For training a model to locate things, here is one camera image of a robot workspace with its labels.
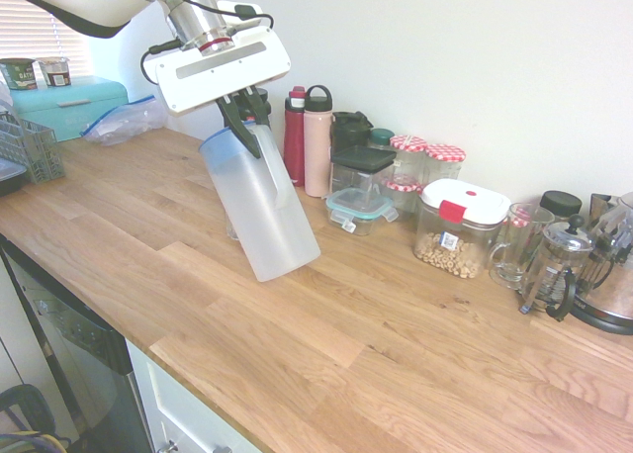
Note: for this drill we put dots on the grey plastic cutlery basket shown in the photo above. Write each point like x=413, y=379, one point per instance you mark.
x=34, y=151

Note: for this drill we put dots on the cereal container white red lid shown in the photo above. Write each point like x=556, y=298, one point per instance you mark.
x=462, y=215

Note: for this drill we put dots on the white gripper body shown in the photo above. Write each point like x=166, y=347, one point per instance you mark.
x=222, y=72

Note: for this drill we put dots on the green oatmeal cup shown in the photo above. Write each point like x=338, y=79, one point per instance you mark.
x=19, y=74

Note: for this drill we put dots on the jar with green lid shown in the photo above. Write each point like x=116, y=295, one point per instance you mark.
x=381, y=137

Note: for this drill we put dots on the teal bread box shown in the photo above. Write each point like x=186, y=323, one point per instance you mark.
x=74, y=104

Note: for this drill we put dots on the pink water bottle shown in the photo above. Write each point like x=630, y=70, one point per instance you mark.
x=317, y=151

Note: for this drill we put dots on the clear plastic zip bag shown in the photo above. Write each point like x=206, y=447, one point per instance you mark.
x=123, y=124

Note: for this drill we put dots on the glass jar red checked lid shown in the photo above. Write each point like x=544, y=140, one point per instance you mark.
x=403, y=193
x=445, y=158
x=408, y=149

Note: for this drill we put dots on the jar with black lid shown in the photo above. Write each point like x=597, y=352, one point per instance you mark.
x=560, y=203

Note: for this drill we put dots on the stainless steel dishwasher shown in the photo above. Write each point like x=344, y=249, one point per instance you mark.
x=84, y=364

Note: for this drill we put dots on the square container black lid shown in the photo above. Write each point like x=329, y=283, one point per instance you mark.
x=363, y=160

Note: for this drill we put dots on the glass container teal lid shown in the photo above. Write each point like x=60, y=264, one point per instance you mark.
x=360, y=211

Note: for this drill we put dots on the clear glass mug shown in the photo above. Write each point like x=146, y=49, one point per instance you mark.
x=516, y=255

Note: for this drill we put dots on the translucent pitcher with blue lid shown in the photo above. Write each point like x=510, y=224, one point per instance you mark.
x=262, y=215

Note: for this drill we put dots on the brown white oatmeal cup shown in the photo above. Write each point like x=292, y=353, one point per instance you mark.
x=54, y=72

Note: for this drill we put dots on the stainless steel electric kettle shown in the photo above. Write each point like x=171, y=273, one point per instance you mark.
x=610, y=285

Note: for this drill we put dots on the red water bottle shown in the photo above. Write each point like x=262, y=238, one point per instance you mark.
x=294, y=141

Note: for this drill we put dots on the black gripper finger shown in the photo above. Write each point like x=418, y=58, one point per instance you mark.
x=240, y=129
x=258, y=107

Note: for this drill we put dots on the black dish tray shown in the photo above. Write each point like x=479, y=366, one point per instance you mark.
x=9, y=178

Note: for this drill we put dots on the window blinds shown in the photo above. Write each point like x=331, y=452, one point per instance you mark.
x=34, y=37

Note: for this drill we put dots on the white cabinet drawer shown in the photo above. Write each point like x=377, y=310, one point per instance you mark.
x=183, y=413

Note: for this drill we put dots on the glass french press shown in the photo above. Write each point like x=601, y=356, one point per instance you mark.
x=556, y=270

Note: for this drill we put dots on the dark shaker bottle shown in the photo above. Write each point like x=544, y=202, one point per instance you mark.
x=348, y=131

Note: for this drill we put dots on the small jar red checked lid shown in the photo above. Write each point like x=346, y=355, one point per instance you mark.
x=520, y=219

